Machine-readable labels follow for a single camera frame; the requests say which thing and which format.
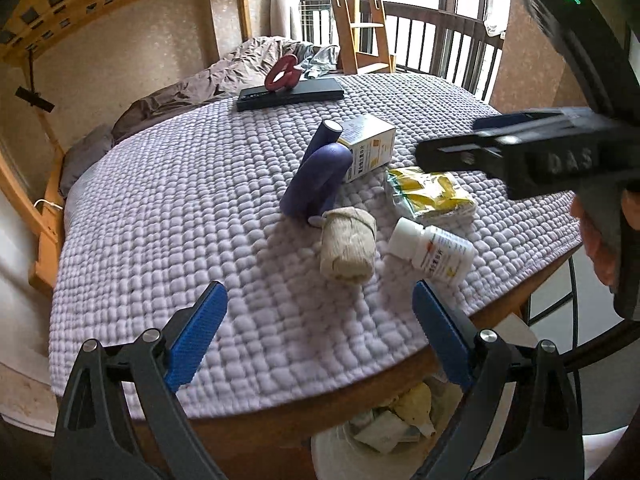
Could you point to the black wall mount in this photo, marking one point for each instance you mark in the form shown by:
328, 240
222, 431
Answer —
35, 99

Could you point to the beige curtain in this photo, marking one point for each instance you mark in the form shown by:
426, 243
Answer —
280, 10

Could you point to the dark window railing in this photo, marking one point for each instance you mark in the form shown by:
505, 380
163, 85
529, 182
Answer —
450, 20

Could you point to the grey pillow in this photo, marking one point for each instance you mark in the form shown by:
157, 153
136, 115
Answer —
85, 157

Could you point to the lavender quilted blanket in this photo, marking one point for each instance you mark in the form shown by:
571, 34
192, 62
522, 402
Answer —
175, 210

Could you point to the person's right hand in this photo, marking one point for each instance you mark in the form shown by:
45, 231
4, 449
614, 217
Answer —
597, 250

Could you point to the grey-green garment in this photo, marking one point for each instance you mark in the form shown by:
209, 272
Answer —
325, 57

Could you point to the white crumpled paper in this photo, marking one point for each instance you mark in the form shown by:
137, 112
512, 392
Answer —
382, 432

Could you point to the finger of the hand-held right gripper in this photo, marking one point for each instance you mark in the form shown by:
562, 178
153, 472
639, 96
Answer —
505, 121
450, 152

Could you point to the white trash bin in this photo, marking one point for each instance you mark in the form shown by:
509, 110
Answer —
330, 455

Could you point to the wooden bunk bed frame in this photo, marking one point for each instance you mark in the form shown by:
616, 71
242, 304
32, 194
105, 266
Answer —
75, 5

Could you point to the purple bent foam tube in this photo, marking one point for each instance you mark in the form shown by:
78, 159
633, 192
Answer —
320, 175

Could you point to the black metal chair frame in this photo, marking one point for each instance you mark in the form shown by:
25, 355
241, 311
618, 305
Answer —
574, 310

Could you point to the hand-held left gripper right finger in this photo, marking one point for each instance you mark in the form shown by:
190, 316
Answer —
442, 340

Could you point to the beige bandage roll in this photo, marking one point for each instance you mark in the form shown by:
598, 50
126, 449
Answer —
347, 245

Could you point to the yellow packet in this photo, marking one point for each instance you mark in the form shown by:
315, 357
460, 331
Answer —
425, 195

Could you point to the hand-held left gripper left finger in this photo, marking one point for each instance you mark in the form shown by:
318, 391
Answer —
197, 340

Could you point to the white and yellow medicine box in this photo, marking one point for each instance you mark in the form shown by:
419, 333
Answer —
370, 152

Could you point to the wooden bunk ladder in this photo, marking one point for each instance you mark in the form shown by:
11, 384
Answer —
350, 35

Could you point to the white pill bottle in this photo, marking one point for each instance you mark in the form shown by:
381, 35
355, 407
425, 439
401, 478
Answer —
440, 255

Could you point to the black flat box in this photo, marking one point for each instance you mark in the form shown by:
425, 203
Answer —
310, 91

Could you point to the pale yellow crumpled wrapper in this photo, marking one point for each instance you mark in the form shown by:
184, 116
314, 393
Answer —
412, 402

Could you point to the white cloth on railing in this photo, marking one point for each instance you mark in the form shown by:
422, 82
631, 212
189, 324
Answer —
495, 27

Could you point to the brown duvet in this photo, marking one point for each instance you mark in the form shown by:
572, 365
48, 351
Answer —
200, 85

